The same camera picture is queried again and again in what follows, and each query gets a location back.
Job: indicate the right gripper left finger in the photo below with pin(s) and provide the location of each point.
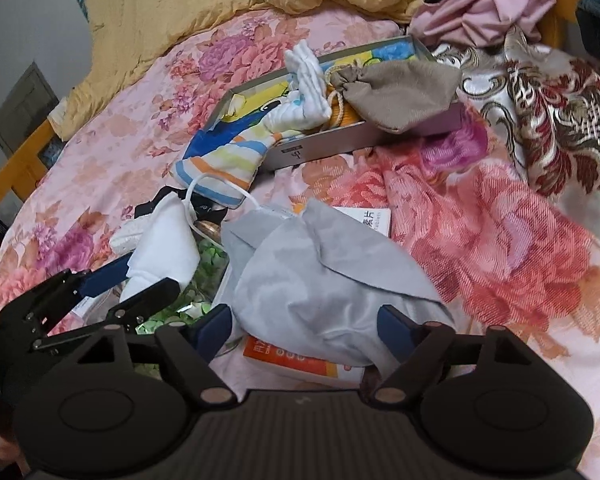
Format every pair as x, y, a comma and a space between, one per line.
186, 354

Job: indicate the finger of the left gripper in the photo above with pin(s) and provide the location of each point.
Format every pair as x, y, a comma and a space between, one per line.
67, 289
128, 315

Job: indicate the colourful cartoon towel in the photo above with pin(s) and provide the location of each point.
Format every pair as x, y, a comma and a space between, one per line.
217, 174

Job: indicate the red gold brocade cloth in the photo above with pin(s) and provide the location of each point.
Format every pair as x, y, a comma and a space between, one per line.
545, 105

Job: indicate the grey shallow box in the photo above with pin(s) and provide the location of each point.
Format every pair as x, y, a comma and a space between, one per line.
245, 105

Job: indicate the light grey cloth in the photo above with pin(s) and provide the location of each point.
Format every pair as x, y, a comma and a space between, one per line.
313, 283

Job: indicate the white printed card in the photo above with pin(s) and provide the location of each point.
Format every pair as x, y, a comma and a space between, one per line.
378, 219

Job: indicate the taupe drawstring pouch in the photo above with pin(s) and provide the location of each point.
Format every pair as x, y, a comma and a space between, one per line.
397, 95

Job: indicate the white fluffy cloth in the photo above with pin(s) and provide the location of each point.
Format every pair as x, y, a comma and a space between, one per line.
161, 245

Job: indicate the pink floral bedsheet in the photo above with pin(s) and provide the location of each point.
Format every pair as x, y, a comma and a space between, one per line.
497, 251

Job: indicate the wooden bed frame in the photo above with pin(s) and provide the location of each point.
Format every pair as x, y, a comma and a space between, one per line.
24, 171

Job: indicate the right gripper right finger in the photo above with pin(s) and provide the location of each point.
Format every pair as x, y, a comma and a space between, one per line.
419, 349

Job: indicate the white baby socks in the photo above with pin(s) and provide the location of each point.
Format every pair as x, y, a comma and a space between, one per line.
305, 106

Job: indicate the pink crumpled cloth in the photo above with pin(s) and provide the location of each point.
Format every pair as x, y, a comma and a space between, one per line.
485, 23

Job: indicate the orange white box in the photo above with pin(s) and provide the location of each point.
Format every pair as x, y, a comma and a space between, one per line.
292, 365

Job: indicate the green patterned item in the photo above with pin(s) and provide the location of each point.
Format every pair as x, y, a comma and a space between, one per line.
196, 299

